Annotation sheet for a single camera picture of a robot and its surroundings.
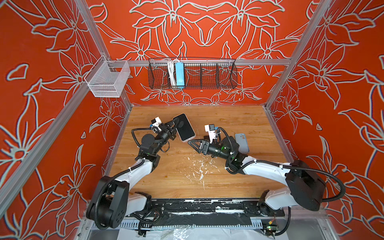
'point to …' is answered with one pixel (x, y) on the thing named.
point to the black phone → (184, 128)
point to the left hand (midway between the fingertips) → (179, 119)
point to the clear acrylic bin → (104, 82)
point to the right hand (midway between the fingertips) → (188, 143)
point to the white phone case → (241, 138)
